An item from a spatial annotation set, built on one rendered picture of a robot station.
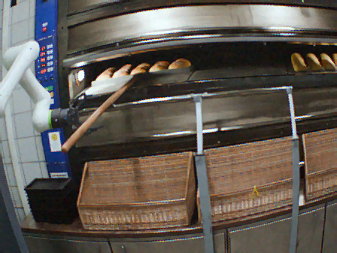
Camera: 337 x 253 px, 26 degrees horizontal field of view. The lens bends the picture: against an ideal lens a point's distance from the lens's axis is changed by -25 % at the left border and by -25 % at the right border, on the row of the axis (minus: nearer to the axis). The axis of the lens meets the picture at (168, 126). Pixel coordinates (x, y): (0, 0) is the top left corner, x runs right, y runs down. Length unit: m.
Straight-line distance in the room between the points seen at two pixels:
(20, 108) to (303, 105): 1.65
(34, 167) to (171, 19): 1.16
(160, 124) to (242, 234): 0.85
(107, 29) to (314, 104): 1.22
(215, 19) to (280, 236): 1.26
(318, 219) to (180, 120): 1.10
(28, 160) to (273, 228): 1.57
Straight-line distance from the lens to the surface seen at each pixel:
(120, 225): 4.24
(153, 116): 4.58
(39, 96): 4.08
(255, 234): 4.13
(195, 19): 4.48
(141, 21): 4.52
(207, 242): 4.09
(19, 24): 4.71
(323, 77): 4.50
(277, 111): 4.51
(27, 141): 4.77
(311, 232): 4.15
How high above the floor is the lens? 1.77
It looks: 10 degrees down
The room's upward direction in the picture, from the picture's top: 8 degrees counter-clockwise
